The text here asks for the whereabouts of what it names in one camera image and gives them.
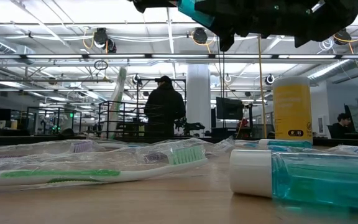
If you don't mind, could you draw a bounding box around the purple toothbrush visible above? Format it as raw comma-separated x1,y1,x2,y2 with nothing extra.
0,139,99,170

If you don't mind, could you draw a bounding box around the person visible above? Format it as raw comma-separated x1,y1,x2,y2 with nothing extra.
330,112,358,139
144,75,186,138

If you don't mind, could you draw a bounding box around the green toothbrush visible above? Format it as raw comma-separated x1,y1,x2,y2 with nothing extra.
0,143,217,192
113,67,128,139

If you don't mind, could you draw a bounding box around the long ceiling light bar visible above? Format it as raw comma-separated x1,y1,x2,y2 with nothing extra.
0,53,358,60

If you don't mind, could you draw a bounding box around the pink toothbrush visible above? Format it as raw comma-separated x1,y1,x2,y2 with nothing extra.
101,80,121,139

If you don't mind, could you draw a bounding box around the black wire basket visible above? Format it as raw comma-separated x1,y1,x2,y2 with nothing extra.
98,100,167,140

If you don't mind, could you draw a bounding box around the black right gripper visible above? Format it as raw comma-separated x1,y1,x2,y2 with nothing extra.
197,0,358,52

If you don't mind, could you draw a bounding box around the yellow wipes canister white lid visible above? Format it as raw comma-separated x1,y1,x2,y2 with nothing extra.
272,76,313,146

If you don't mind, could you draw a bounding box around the black tabletop equipment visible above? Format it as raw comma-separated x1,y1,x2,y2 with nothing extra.
175,116,206,138

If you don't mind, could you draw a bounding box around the black hanging cable coil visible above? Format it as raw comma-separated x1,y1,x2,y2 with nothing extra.
93,60,109,71

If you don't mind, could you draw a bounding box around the black robot cell frame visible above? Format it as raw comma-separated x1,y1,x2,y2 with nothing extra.
26,106,83,135

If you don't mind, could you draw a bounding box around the white building pillar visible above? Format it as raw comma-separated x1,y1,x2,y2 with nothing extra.
186,63,212,138

